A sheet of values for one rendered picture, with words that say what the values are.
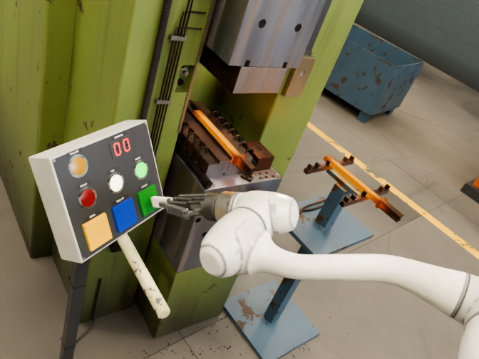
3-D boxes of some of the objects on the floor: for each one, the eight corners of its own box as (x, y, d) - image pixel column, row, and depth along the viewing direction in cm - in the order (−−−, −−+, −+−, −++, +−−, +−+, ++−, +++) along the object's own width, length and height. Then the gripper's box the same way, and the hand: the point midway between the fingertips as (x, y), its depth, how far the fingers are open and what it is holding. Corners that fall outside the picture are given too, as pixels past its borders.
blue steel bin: (394, 115, 556) (424, 62, 516) (364, 125, 499) (396, 66, 459) (320, 70, 610) (342, 19, 570) (286, 74, 553) (308, 18, 513)
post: (69, 380, 182) (105, 173, 122) (59, 384, 179) (90, 174, 120) (66, 372, 184) (100, 164, 125) (56, 375, 182) (85, 166, 122)
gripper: (210, 231, 113) (140, 223, 125) (236, 210, 123) (169, 204, 136) (205, 205, 111) (135, 198, 123) (232, 185, 121) (164, 181, 133)
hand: (162, 202), depth 127 cm, fingers closed
